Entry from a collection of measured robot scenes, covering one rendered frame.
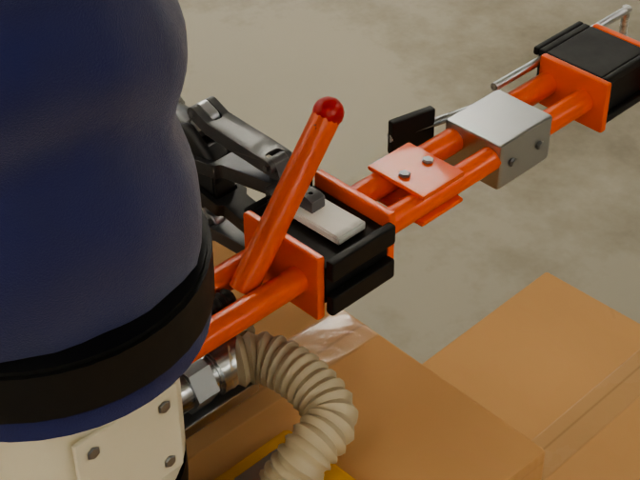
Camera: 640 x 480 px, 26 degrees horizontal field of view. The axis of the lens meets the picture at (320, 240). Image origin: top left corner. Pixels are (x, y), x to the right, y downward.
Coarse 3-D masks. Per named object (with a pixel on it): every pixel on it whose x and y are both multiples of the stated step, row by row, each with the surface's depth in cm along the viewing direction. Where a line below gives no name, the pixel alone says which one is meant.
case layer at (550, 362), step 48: (528, 288) 185; (480, 336) 177; (528, 336) 177; (576, 336) 177; (624, 336) 177; (480, 384) 170; (528, 384) 170; (576, 384) 170; (624, 384) 170; (528, 432) 164; (576, 432) 164; (624, 432) 164
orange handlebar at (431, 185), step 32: (544, 96) 124; (576, 96) 121; (384, 160) 113; (416, 160) 113; (480, 160) 114; (384, 192) 112; (416, 192) 110; (448, 192) 112; (224, 288) 103; (256, 288) 102; (288, 288) 102; (224, 320) 99; (256, 320) 101
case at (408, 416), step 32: (224, 256) 126; (288, 320) 119; (320, 320) 119; (352, 320) 119; (320, 352) 116; (352, 352) 116; (384, 352) 116; (352, 384) 113; (384, 384) 113; (416, 384) 113; (448, 384) 113; (224, 416) 110; (256, 416) 110; (288, 416) 110; (384, 416) 110; (416, 416) 110; (448, 416) 110; (480, 416) 110; (192, 448) 108; (224, 448) 108; (256, 448) 108; (352, 448) 108; (384, 448) 108; (416, 448) 108; (448, 448) 108; (480, 448) 108; (512, 448) 108
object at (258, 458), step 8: (288, 432) 106; (272, 440) 106; (280, 440) 106; (264, 448) 105; (272, 448) 105; (248, 456) 105; (256, 456) 105; (264, 456) 105; (240, 464) 104; (248, 464) 104; (256, 464) 103; (264, 464) 103; (224, 472) 104; (232, 472) 103; (240, 472) 103; (248, 472) 103; (256, 472) 103; (328, 472) 103; (336, 472) 103; (344, 472) 103
